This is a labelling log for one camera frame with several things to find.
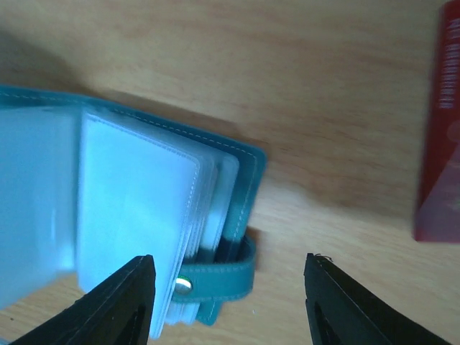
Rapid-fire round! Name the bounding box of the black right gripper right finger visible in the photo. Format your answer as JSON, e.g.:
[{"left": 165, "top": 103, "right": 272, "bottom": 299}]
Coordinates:
[{"left": 304, "top": 253, "right": 448, "bottom": 345}]

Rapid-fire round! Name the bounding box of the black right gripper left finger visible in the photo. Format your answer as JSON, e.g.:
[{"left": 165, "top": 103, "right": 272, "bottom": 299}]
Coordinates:
[{"left": 12, "top": 255, "right": 155, "bottom": 345}]

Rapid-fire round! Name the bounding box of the teal card holder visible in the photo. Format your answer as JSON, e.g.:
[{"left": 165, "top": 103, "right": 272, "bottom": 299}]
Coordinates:
[{"left": 1, "top": 86, "right": 267, "bottom": 339}]

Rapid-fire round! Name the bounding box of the red VIP card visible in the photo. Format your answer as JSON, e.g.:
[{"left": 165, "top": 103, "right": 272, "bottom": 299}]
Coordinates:
[{"left": 413, "top": 1, "right": 459, "bottom": 243}]

